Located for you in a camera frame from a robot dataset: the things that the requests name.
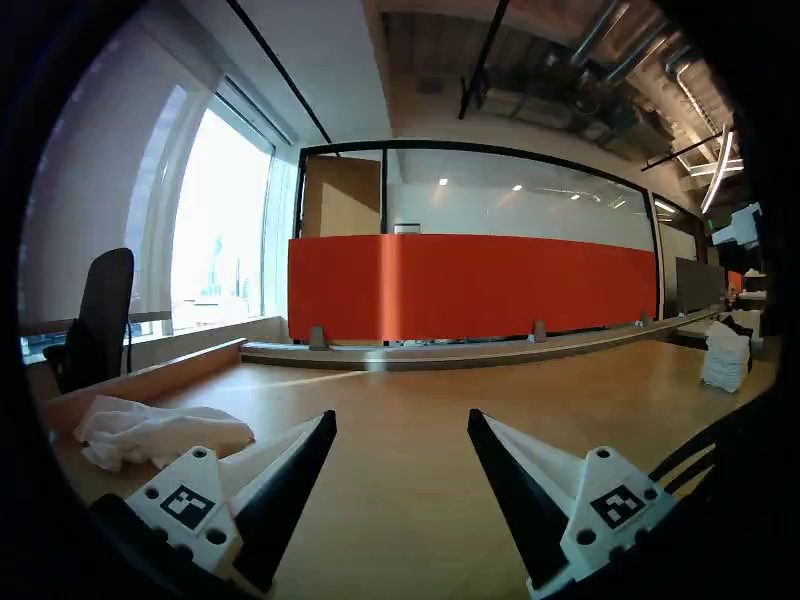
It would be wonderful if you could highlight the heap of white towels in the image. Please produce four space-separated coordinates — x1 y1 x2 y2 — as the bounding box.
73 394 256 473

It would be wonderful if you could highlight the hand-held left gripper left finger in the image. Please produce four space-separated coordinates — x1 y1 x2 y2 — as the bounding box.
91 409 339 594

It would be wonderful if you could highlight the black office chair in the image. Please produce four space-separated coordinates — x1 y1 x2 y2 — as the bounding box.
42 247 136 395

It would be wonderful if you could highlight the grey desk screen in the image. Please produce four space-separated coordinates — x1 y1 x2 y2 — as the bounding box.
674 256 728 316

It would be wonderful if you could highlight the stack of white towels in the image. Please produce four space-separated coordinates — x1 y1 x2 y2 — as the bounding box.
699 319 753 394

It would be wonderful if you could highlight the red desk screen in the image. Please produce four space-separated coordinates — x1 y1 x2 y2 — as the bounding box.
287 233 660 363

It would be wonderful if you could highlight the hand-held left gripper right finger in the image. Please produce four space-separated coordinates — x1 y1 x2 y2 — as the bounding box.
467 409 679 600

